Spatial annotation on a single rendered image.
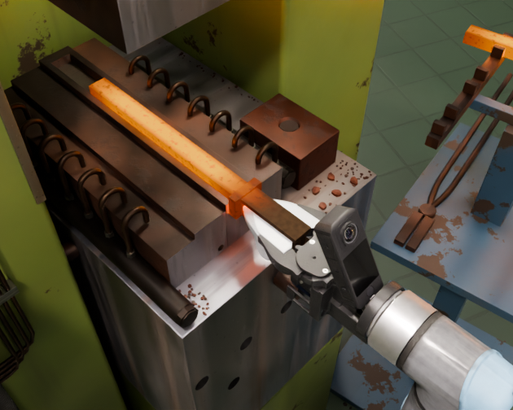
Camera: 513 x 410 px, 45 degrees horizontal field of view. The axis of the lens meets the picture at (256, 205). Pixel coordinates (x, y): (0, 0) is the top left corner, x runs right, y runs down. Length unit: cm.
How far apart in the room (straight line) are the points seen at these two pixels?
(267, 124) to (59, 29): 41
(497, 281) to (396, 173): 113
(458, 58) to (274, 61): 190
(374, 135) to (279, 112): 146
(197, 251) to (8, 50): 48
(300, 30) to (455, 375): 55
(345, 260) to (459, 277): 51
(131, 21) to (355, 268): 34
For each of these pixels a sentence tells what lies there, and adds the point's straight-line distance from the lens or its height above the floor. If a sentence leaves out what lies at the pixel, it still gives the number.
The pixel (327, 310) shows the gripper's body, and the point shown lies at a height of 94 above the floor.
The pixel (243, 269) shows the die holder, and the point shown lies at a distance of 80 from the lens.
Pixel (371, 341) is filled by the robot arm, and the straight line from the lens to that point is 68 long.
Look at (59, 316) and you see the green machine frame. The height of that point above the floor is 81.
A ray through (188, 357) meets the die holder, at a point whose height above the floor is 86.
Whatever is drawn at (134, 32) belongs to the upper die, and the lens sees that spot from 53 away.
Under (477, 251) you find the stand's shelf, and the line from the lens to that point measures 118.
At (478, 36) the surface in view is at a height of 95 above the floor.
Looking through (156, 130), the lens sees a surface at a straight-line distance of 85.
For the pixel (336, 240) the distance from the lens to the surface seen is 63.
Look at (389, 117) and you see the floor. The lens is 244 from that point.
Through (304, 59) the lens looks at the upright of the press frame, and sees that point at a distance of 100.
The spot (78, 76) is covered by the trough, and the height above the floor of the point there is 99.
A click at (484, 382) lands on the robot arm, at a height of 101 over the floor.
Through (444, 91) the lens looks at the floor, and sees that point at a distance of 262.
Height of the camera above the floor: 157
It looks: 49 degrees down
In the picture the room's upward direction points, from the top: straight up
